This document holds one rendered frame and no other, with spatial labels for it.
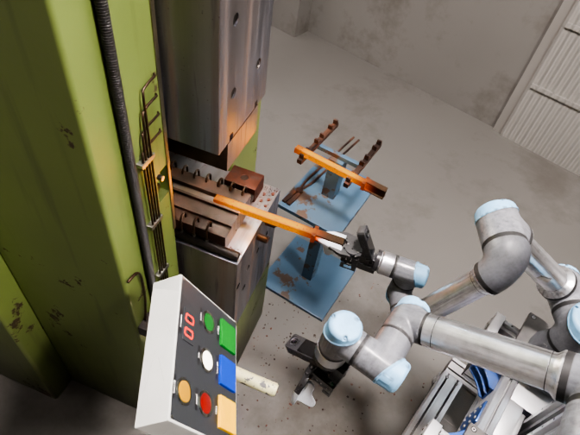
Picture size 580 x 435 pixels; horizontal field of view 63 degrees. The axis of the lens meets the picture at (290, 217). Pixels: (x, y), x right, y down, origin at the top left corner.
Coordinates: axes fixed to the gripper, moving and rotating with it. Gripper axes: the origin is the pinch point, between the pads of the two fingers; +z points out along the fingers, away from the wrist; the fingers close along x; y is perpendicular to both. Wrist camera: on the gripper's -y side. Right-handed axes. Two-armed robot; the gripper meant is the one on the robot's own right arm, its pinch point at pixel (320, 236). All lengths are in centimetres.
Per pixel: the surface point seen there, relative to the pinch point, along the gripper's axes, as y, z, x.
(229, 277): 17.6, 24.5, -15.9
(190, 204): 1.0, 43.8, -5.3
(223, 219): 1.2, 31.3, -6.5
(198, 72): -58, 32, -17
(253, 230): 8.8, 22.8, -0.8
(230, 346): -0.5, 10.1, -46.1
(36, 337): 52, 86, -48
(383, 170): 101, -11, 159
